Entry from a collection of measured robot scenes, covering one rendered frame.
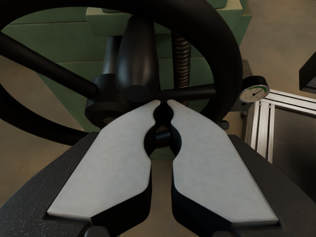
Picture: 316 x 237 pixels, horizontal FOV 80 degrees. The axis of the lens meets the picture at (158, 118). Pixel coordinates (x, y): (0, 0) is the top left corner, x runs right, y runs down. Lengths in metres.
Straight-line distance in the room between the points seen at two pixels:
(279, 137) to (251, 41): 0.93
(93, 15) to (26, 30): 0.20
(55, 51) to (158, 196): 0.78
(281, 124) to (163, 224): 0.71
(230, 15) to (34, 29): 0.32
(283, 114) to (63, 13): 0.97
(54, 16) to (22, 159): 1.00
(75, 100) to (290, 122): 0.91
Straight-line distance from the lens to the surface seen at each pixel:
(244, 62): 0.58
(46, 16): 0.40
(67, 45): 0.43
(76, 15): 0.38
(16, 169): 1.29
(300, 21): 2.10
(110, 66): 0.25
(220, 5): 0.25
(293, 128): 1.06
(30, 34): 0.44
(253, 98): 0.48
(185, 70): 0.28
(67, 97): 0.57
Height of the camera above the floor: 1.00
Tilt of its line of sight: 61 degrees down
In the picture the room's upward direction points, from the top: 3 degrees counter-clockwise
